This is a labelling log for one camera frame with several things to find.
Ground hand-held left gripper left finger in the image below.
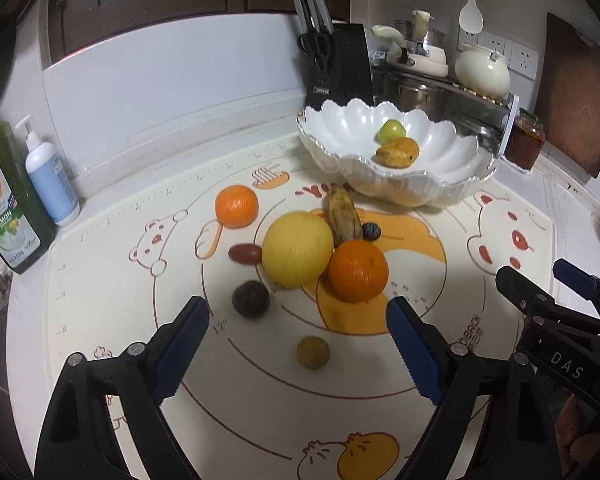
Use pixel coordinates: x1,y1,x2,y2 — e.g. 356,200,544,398
34,296,211,480

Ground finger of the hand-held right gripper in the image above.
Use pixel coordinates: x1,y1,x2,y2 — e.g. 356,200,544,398
495,265,600,333
553,259,600,323

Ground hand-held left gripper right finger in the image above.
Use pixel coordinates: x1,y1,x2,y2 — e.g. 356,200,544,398
386,296,563,480

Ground dark purple passion fruit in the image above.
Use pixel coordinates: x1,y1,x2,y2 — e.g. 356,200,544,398
231,280,270,319

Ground small brown longan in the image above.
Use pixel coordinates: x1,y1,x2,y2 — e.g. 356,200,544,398
296,336,331,370

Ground orange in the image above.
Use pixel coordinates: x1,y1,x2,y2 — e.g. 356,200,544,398
328,240,390,303

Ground red grape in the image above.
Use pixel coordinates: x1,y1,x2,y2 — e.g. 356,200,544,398
228,243,264,265

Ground white scalloped bowl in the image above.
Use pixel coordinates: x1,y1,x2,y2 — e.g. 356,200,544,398
296,98,497,208

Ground large yellow melon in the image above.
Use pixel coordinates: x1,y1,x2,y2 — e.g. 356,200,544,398
261,211,335,290

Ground brown spotted banana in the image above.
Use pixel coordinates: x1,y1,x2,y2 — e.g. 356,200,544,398
327,184,365,245

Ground small tangerine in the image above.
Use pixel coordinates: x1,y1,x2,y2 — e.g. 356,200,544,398
215,185,259,229

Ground person's right hand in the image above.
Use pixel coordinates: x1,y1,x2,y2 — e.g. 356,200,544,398
555,394,590,463

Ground printed silicone baking mat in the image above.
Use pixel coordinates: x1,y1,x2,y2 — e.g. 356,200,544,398
45,142,558,480

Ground glass jar of chili sauce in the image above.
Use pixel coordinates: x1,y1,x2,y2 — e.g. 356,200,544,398
504,108,547,168

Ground grey kitchen shelf rack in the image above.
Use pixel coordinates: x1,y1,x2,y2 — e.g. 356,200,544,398
372,62,521,158

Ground glass pot lid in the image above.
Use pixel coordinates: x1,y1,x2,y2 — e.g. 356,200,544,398
450,114,506,147

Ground yellow mango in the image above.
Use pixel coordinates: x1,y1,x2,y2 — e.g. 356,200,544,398
375,138,421,168

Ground brown wooden cutting board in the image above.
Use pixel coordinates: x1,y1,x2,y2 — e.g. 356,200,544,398
534,12,600,178

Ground wooden trivet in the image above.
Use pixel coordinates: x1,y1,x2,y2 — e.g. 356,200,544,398
450,81,512,105

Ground green round fruit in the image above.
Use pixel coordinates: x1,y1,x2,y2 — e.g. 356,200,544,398
378,119,407,144

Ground white pump bottle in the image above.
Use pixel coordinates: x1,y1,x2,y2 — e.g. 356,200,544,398
14,115,81,227

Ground cream round lidded pot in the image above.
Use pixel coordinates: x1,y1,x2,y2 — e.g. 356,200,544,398
454,42,512,100

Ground large steel stockpot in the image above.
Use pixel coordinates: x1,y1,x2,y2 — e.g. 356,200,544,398
375,76,461,117

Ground green dish soap bottle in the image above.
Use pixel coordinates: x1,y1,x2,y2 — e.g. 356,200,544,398
0,121,56,275

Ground cream frying pan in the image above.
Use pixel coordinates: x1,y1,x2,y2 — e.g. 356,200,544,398
386,57,451,79

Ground black knife block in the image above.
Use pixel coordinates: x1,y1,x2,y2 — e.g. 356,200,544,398
305,23,374,109

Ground white rice paddle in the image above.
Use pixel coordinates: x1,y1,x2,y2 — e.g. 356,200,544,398
459,0,484,35

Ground cream saucepan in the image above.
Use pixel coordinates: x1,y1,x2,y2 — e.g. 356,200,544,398
371,25,448,66

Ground black kitchen scissors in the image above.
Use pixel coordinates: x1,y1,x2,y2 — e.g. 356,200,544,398
297,32,337,74

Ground steel pot with cream handle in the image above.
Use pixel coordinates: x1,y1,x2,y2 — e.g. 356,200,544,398
394,10,448,55

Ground dark wooden window frame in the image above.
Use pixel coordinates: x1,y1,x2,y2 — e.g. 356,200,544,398
40,0,353,68

